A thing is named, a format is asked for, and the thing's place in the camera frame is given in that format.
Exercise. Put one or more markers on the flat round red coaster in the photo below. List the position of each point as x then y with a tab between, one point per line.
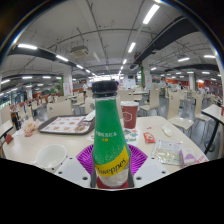
101	185

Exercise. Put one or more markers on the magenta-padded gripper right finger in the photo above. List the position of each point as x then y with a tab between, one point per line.
146	170

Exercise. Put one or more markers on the white leaflet red text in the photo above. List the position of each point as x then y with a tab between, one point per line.
201	158

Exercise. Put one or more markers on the clear plastic bag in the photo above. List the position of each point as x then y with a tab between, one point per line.
166	152

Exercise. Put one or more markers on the beige canteen chairs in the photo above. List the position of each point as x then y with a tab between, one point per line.
175	106

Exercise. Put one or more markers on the white crumpled tissue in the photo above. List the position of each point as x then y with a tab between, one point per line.
167	130

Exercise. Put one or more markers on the red ketchup packet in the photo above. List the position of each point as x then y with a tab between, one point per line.
149	137

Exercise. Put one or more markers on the red paper cup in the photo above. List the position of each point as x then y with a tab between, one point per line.
129	115

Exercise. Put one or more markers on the pink small packet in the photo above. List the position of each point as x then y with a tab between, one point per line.
187	156

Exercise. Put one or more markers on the ceiling lights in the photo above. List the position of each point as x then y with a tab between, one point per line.
26	46

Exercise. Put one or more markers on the dark food tray paper liner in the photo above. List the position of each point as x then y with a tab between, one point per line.
61	125

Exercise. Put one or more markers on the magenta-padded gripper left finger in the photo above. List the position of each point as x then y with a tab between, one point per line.
75	170

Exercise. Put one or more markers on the green drink bottle yellow label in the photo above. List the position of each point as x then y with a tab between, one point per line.
109	140

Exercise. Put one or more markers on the white crumpled napkin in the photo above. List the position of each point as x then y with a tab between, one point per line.
90	115

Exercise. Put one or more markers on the colourful sticker flyer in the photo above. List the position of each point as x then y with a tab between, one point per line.
131	136

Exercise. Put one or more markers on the ceiling air conditioner unit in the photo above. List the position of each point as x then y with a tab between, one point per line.
79	50

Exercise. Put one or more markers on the beige side table black leg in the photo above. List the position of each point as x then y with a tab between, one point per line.
5	128
213	113

